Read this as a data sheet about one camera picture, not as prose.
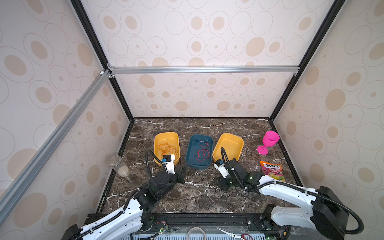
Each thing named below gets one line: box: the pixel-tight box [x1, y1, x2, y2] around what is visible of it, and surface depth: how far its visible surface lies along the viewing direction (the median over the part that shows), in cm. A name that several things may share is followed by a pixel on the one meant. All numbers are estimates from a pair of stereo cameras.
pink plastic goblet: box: [256, 130, 280, 155], surface depth 92 cm
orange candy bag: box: [260, 161, 286, 182], surface depth 91 cm
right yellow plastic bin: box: [212, 133, 244, 163], surface depth 105 cm
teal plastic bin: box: [185, 134, 214, 170], surface depth 100 cm
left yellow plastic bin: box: [153, 131, 181, 167], surface depth 102 cm
